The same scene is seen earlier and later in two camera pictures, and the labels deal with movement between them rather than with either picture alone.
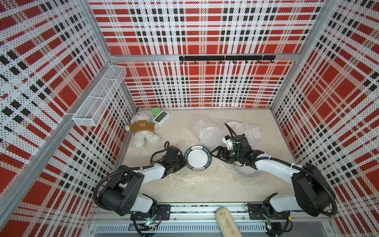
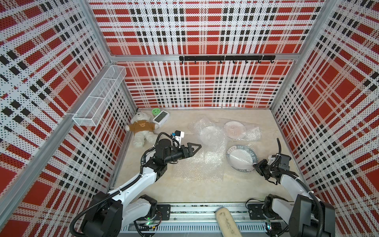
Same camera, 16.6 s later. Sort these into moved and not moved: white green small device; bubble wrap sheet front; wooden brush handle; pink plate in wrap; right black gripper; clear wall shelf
Moved: bubble wrap sheet front; right black gripper
Not moved: pink plate in wrap; wooden brush handle; clear wall shelf; white green small device
